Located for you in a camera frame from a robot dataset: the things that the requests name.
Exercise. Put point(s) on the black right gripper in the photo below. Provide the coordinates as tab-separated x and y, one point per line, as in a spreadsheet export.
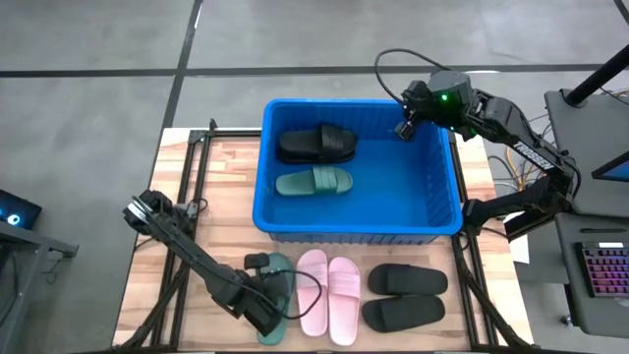
417	100

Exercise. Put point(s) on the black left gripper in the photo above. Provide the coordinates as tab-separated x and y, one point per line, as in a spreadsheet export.
255	307

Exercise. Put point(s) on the white paper sheet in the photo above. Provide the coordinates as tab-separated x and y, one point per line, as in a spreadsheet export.
520	251

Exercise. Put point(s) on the pink slide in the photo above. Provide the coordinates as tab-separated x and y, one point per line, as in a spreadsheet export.
312	265
344	305

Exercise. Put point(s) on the grey desk with pole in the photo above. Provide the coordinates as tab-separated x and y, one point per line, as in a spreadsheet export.
589	133

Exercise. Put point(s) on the grey desk with keyboard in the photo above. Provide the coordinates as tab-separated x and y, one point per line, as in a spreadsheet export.
572	314

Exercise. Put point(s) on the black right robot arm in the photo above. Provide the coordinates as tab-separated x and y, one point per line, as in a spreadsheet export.
535	157

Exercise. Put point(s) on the black angled panel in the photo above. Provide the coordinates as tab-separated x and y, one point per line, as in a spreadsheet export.
518	231

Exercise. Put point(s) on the green slide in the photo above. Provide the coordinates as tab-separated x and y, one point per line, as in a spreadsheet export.
314	181
285	265

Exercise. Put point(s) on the monitor with blue glow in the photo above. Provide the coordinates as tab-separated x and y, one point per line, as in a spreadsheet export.
19	209

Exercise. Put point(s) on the black tablet screen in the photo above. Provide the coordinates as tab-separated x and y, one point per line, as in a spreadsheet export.
616	169

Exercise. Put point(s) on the black left side frame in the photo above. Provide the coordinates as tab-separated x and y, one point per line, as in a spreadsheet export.
202	182

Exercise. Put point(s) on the black frame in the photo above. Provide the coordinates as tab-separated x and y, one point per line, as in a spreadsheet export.
202	182
468	295

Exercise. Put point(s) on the blue plastic bin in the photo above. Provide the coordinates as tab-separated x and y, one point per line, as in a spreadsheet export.
383	196

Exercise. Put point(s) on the backlit black keyboard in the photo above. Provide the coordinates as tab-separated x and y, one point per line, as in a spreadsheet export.
607	270

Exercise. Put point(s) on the black right side frame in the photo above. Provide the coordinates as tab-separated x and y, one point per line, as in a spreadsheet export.
468	295

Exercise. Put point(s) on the grey metal stand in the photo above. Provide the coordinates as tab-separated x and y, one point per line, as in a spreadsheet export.
19	246

